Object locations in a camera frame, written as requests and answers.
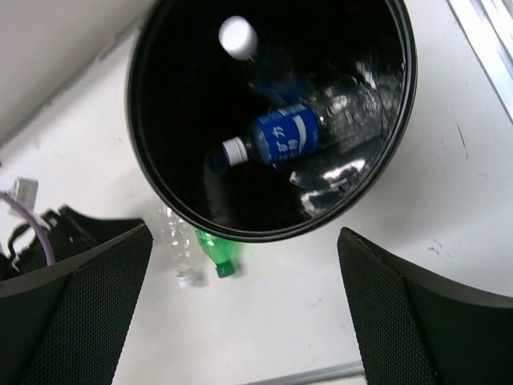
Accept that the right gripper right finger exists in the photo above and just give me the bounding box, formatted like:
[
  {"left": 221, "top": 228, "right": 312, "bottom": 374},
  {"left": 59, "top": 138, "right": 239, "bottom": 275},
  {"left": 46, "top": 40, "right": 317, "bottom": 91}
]
[{"left": 337, "top": 228, "right": 512, "bottom": 384}]

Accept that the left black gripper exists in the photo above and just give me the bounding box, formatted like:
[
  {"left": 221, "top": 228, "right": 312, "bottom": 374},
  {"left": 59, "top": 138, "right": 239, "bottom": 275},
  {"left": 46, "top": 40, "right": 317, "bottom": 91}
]
[{"left": 1, "top": 205, "right": 140, "bottom": 281}]

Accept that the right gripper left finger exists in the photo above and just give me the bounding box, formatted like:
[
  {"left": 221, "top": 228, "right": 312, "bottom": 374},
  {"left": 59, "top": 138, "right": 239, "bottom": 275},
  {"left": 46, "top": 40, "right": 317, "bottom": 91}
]
[{"left": 1, "top": 225, "right": 153, "bottom": 384}]

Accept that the clear bottle blue cap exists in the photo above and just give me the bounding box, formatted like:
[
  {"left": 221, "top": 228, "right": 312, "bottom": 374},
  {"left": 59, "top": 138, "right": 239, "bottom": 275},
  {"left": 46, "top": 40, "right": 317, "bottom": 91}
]
[{"left": 158, "top": 205, "right": 206, "bottom": 289}]

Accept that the tall blue label water bottle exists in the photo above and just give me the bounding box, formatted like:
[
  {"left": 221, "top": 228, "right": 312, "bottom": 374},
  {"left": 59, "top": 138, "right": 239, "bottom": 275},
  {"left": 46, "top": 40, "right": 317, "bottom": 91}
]
[{"left": 219, "top": 75, "right": 386, "bottom": 167}]

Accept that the short blue label water bottle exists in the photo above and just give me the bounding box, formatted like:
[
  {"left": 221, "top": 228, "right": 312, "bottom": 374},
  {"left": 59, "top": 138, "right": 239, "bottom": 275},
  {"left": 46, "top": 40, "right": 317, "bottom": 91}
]
[{"left": 218, "top": 15, "right": 305, "bottom": 107}]

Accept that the black plastic bin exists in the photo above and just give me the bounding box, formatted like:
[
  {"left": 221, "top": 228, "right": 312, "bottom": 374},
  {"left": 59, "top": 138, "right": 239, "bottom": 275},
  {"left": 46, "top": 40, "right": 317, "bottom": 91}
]
[{"left": 126, "top": 1, "right": 418, "bottom": 243}]

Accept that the green plastic bottle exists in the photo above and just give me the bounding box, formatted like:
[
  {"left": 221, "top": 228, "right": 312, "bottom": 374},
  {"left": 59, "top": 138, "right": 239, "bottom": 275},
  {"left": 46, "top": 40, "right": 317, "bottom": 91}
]
[{"left": 194, "top": 228, "right": 244, "bottom": 278}]

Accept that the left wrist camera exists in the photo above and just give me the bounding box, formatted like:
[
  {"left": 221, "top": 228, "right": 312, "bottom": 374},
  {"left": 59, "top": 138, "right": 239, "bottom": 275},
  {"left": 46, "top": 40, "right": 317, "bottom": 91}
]
[{"left": 12, "top": 177, "right": 39, "bottom": 210}]

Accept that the right aluminium rail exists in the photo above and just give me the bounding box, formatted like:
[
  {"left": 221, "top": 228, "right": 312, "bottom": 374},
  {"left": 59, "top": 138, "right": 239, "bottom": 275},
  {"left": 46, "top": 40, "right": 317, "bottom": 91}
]
[{"left": 447, "top": 0, "right": 512, "bottom": 116}]

